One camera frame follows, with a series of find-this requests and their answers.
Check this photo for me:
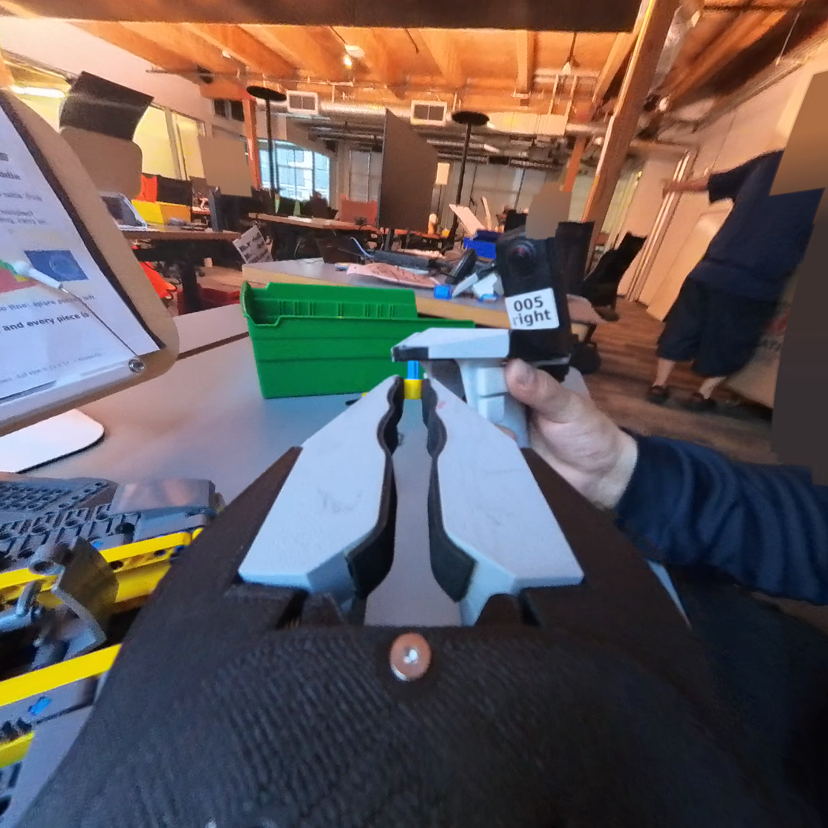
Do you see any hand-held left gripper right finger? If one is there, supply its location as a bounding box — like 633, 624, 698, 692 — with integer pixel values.
422, 378, 586, 626

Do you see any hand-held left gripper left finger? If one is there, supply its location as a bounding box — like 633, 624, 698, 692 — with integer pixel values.
237, 376, 405, 597

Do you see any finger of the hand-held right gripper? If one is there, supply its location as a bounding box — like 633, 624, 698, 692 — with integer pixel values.
391, 328, 513, 364

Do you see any person's right forearm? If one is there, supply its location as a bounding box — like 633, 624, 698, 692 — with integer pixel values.
615, 435, 828, 605

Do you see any grey desk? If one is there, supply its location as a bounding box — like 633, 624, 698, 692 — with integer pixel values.
0, 304, 696, 828

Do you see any person's right hand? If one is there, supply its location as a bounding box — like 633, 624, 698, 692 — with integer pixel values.
503, 359, 639, 510

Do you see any wood-edged grey table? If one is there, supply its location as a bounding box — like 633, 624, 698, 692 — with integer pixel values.
242, 257, 609, 331

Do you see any idle hand-held gripper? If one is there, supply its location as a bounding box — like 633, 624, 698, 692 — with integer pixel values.
449, 249, 502, 300

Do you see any black office chair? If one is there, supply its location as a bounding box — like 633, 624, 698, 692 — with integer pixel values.
582, 233, 648, 324

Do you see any patterned paper sheet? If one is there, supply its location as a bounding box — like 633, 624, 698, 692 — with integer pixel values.
346, 262, 441, 289

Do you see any green plastic bin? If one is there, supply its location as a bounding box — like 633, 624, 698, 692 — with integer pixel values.
239, 281, 476, 400

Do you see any grey yellow toy brick vehicle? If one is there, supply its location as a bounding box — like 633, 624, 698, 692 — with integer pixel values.
0, 477, 224, 822

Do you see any black upright panel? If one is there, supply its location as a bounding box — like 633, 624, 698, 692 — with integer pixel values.
378, 109, 441, 229

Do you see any white printed sign card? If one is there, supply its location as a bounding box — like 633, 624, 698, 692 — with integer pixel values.
233, 226, 274, 264

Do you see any orange safety vest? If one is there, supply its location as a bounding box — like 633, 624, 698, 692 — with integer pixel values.
139, 262, 176, 301

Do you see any dark wooden table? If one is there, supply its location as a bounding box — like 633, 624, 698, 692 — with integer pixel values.
123, 223, 243, 311

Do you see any printed instruction sheet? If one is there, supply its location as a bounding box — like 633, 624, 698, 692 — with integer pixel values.
0, 107, 159, 401

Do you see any yellow storage box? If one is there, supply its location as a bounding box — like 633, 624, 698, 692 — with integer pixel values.
132, 199, 191, 226

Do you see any person's dark clothed body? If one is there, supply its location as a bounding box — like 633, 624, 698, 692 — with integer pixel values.
673, 569, 828, 828

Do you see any clear acrylic box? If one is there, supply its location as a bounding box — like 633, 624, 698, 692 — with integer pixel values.
100, 191, 146, 227

